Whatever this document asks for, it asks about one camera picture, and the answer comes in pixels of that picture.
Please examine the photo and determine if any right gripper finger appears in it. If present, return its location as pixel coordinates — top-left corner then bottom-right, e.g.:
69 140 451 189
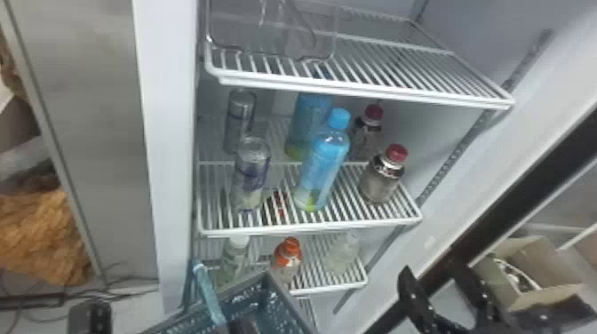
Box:
397 265 440 334
450 258 496 328

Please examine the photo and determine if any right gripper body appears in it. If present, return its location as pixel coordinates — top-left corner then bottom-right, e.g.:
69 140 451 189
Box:
435 315 520 334

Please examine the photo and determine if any cardboard box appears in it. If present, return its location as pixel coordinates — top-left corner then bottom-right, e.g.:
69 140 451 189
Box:
473 235 597 314

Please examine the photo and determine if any dark bottle with red cap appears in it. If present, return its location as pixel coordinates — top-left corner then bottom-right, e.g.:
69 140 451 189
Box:
349 103 386 163
357 142 410 205

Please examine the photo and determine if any orange bottle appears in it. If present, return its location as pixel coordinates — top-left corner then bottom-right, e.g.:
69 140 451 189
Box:
269 235 304 283

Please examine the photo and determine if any blue basket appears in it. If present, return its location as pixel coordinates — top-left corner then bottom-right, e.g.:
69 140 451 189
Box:
139 258 319 334

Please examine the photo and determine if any blue bottle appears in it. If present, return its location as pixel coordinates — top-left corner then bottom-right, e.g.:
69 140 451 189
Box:
283 91 335 163
291 107 353 213

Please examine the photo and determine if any clear bottle with white cap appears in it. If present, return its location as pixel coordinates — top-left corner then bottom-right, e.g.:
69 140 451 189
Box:
216 235 252 287

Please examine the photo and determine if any silver can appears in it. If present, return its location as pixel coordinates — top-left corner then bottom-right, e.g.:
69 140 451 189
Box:
228 135 273 212
222 88 259 155

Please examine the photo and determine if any white fridge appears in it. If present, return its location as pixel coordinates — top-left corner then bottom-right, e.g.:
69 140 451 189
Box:
8 0 597 334

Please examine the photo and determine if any clear box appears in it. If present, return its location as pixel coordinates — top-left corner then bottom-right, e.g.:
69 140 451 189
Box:
206 0 340 62

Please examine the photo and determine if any black cable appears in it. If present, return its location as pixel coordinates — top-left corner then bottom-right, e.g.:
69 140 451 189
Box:
0 267 160 322

